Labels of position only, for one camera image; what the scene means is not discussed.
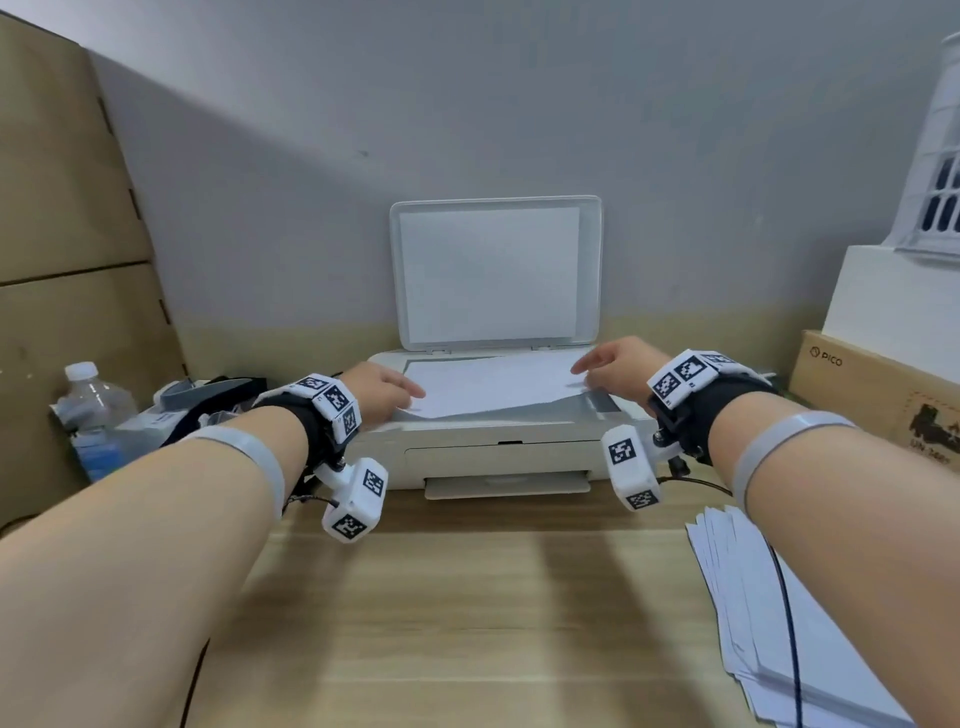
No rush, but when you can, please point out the person's right hand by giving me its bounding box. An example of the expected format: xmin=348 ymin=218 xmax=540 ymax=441
xmin=571 ymin=337 xmax=671 ymax=411

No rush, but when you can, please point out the person's left hand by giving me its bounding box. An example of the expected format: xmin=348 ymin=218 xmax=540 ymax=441
xmin=345 ymin=362 xmax=426 ymax=429

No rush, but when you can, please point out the white paper sheet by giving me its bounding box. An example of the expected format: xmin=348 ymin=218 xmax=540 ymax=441
xmin=393 ymin=352 xmax=601 ymax=420

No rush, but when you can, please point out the grey right forearm band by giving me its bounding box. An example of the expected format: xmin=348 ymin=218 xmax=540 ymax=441
xmin=731 ymin=411 xmax=858 ymax=519

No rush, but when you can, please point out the person's left forearm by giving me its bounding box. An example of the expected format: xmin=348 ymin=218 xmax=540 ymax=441
xmin=0 ymin=405 xmax=312 ymax=728

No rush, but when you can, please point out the grey left forearm band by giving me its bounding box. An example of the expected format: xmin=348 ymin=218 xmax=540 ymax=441
xmin=176 ymin=425 xmax=288 ymax=519

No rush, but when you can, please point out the person's right forearm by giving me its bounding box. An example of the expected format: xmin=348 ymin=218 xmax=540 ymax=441
xmin=705 ymin=390 xmax=960 ymax=728

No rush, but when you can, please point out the left wrist tracker with markers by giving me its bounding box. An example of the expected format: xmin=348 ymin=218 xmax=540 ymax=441
xmin=255 ymin=372 xmax=390 ymax=544

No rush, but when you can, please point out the wrist tracker with markers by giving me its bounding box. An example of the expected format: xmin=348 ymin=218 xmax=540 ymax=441
xmin=255 ymin=372 xmax=390 ymax=544
xmin=602 ymin=348 xmax=781 ymax=513

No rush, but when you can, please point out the right wrist tracker with markers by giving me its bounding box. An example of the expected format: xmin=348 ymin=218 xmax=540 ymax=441
xmin=602 ymin=348 xmax=781 ymax=513

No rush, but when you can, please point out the white printer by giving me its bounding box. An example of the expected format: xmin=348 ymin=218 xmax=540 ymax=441
xmin=346 ymin=348 xmax=661 ymax=502

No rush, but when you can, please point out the white printer scanner lid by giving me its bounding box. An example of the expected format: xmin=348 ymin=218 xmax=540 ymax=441
xmin=389 ymin=195 xmax=603 ymax=354

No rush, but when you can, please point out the translucent white plastic box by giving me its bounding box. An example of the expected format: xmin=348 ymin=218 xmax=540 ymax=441
xmin=112 ymin=408 xmax=198 ymax=468

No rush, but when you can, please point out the brown cardboard box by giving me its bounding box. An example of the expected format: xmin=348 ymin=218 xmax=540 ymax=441
xmin=787 ymin=330 xmax=960 ymax=472

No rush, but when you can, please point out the plain white box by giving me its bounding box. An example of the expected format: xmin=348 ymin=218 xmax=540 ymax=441
xmin=821 ymin=243 xmax=960 ymax=369

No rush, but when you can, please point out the stack of white papers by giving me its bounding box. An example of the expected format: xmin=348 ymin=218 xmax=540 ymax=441
xmin=686 ymin=506 xmax=920 ymax=728

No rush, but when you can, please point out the clear plastic water bottle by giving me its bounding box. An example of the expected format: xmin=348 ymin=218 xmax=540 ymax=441
xmin=51 ymin=362 xmax=140 ymax=483

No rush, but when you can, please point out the white model house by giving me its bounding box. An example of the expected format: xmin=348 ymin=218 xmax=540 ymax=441
xmin=885 ymin=30 xmax=960 ymax=260

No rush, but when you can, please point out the thin black cable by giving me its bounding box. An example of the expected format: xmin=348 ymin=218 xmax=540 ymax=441
xmin=765 ymin=540 xmax=807 ymax=728
xmin=180 ymin=637 xmax=211 ymax=728

